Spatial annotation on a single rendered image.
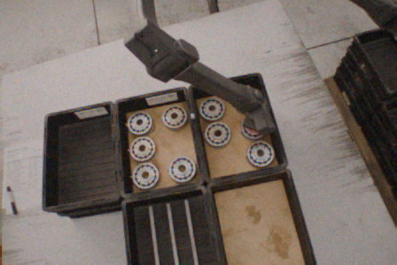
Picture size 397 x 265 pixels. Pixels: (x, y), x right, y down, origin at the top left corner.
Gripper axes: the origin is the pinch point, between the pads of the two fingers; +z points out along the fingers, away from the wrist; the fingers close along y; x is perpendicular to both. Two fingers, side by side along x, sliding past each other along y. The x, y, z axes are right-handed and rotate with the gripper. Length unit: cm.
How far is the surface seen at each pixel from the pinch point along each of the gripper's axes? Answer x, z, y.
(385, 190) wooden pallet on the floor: -79, 73, 27
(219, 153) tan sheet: 7.6, 4.0, -15.0
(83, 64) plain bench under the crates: 95, 17, 0
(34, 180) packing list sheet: 78, 17, -61
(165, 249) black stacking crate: 8, 4, -56
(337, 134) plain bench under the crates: -32.9, 17.3, 19.7
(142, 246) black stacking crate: 16, 4, -59
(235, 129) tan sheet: 6.5, 4.1, -3.2
